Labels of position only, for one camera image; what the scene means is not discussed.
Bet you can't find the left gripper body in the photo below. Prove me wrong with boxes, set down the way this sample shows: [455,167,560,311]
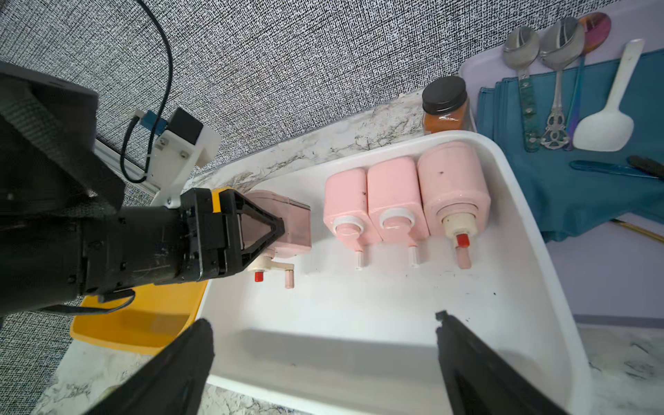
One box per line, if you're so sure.
[176,188,228,283]

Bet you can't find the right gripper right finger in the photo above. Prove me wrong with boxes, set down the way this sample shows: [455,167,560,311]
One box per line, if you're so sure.
[436,311,565,414]

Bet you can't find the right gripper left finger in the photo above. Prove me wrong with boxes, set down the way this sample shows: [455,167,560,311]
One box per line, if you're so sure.
[87,319,214,414]

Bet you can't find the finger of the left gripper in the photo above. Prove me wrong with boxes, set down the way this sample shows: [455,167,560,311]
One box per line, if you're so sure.
[211,188,285,275]

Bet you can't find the pink sharpener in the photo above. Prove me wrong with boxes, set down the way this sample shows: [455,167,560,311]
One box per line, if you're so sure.
[417,141,491,270]
[368,157,430,268]
[246,190,312,289]
[323,168,382,271]

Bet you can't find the yellow storage box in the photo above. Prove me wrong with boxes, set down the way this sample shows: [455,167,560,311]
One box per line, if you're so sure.
[69,186,234,356]

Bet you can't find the white storage box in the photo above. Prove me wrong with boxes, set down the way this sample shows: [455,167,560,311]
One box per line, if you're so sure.
[198,131,592,414]

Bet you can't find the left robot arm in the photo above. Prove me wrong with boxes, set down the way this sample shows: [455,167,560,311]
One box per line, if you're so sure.
[1,62,285,316]

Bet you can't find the lavender tray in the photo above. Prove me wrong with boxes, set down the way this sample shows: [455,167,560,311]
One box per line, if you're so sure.
[461,1,663,328]

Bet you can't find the teal cloth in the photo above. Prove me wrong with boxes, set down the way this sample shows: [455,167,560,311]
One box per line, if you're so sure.
[476,50,663,241]

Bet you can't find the gold utensil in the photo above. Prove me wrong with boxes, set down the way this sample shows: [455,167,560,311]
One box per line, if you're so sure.
[610,219,664,244]

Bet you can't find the blue spoon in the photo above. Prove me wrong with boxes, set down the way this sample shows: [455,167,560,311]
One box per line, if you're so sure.
[569,160,660,180]

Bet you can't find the orange spice jar black lid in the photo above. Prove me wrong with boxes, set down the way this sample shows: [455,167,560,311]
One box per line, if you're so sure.
[421,76,471,134]

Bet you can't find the black spoon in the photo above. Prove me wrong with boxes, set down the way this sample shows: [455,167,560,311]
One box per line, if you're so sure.
[627,156,664,180]

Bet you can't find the white plastic spoon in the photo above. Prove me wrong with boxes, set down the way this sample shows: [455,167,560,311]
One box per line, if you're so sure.
[573,39,645,152]

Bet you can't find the silver ornate spoon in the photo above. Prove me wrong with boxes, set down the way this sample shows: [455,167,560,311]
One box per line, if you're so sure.
[540,17,585,150]

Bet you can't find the iridescent spoon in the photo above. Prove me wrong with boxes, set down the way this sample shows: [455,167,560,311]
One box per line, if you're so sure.
[564,12,612,151]

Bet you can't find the green handled knife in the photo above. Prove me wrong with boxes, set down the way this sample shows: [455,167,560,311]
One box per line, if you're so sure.
[502,26,541,152]

